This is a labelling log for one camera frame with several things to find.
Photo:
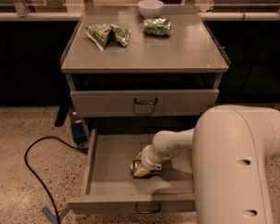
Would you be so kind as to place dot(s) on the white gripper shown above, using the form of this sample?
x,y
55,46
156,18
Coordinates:
x,y
150,160

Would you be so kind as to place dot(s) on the silver blue redbull can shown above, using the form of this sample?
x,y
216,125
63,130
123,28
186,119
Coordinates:
x,y
137,169

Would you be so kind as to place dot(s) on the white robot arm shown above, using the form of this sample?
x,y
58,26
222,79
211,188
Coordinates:
x,y
229,144

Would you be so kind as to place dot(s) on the open middle drawer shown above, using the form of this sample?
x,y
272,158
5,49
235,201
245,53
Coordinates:
x,y
109,188

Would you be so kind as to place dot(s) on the closed top drawer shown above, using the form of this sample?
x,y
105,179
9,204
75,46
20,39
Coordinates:
x,y
158,103

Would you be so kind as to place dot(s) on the grey drawer cabinet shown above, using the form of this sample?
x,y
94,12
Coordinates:
x,y
188,59

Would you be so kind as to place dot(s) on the blue power box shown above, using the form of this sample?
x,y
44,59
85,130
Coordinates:
x,y
78,132

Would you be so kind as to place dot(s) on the green chip bag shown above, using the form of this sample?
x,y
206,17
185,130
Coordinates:
x,y
103,34

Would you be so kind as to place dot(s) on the white bowl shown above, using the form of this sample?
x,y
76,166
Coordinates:
x,y
150,8

